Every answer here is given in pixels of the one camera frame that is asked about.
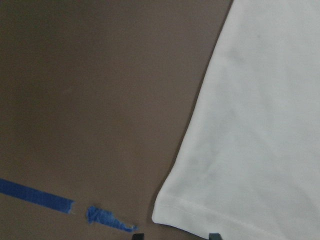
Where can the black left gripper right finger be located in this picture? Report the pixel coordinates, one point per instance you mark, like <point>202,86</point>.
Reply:
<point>214,236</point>

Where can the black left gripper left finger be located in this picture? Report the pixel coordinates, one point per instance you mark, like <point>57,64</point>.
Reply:
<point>138,236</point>

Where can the cream long-sleeve cat shirt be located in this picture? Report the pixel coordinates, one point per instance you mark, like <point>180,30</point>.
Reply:
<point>248,167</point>

